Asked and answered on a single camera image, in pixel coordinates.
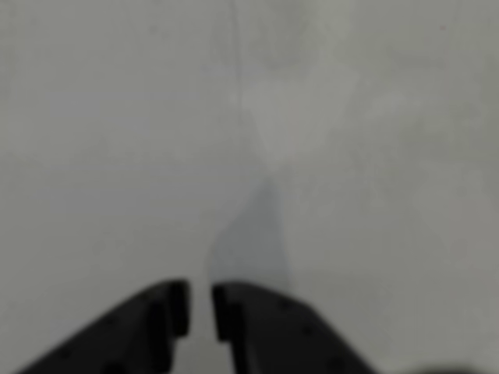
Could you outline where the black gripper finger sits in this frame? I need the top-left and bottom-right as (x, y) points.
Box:
(211, 280), (378, 374)
(14, 278), (193, 374)

